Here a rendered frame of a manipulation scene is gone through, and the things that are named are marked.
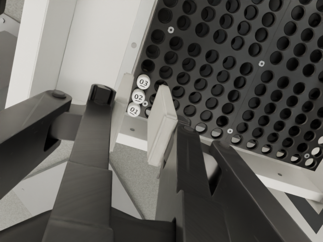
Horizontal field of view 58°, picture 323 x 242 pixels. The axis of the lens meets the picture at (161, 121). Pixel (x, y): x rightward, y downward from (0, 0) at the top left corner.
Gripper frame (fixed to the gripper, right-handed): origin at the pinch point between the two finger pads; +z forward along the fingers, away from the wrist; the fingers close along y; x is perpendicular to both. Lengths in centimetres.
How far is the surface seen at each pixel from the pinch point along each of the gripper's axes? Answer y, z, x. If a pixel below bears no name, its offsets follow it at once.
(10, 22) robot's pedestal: -48, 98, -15
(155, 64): 0.7, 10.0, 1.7
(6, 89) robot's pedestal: -30, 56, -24
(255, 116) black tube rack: 12.1, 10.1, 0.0
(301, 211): 23.0, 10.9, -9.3
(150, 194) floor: 25, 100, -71
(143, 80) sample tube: 0.0, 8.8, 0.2
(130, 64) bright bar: -1.6, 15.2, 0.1
